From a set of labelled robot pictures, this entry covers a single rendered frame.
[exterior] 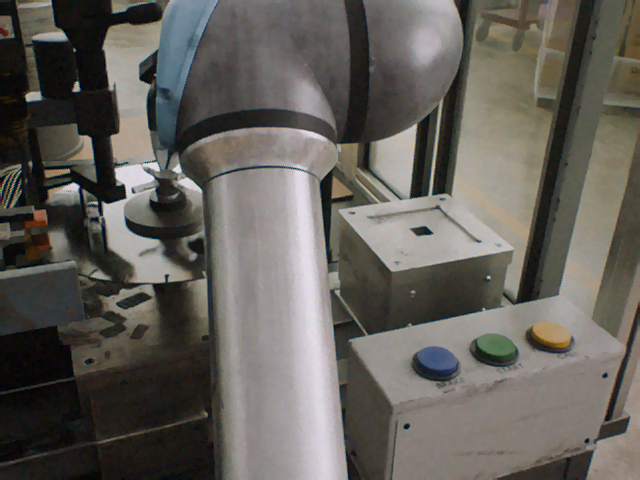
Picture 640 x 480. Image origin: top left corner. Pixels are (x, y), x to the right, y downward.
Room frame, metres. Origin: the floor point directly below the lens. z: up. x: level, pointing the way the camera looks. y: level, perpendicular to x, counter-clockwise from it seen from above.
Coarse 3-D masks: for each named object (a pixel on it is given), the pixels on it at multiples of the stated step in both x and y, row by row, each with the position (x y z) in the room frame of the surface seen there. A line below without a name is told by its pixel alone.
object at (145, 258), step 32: (64, 192) 0.85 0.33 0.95; (128, 192) 0.86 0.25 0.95; (64, 224) 0.77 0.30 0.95; (96, 224) 0.77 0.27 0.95; (128, 224) 0.77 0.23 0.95; (64, 256) 0.69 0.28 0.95; (96, 256) 0.69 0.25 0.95; (128, 256) 0.69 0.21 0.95; (160, 256) 0.70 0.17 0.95; (192, 256) 0.70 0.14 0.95
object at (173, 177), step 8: (144, 168) 0.83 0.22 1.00; (152, 168) 0.83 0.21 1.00; (152, 176) 0.82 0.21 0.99; (160, 176) 0.80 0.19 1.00; (168, 176) 0.80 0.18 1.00; (176, 176) 0.80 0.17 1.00; (184, 176) 0.82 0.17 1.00; (144, 184) 0.78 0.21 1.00; (152, 184) 0.79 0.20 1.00; (160, 184) 0.79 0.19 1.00; (168, 184) 0.79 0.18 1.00; (176, 184) 0.78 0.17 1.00; (136, 192) 0.77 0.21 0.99; (160, 192) 0.79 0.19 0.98; (168, 192) 0.79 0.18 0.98; (176, 192) 0.80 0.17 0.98; (184, 192) 0.77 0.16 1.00
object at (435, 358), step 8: (424, 352) 0.59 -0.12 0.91; (432, 352) 0.59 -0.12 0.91; (440, 352) 0.59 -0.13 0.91; (448, 352) 0.59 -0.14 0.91; (424, 360) 0.57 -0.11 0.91; (432, 360) 0.57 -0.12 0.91; (440, 360) 0.58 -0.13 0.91; (448, 360) 0.58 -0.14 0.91; (456, 360) 0.58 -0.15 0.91; (424, 368) 0.57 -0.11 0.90; (432, 368) 0.56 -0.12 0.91; (440, 368) 0.56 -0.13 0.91; (448, 368) 0.56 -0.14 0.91
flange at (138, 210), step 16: (144, 192) 0.84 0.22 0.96; (192, 192) 0.85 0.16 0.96; (128, 208) 0.79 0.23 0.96; (144, 208) 0.79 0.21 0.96; (160, 208) 0.78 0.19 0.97; (176, 208) 0.79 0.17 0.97; (192, 208) 0.80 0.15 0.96; (144, 224) 0.75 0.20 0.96; (160, 224) 0.75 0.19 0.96; (176, 224) 0.76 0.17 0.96; (192, 224) 0.76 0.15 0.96
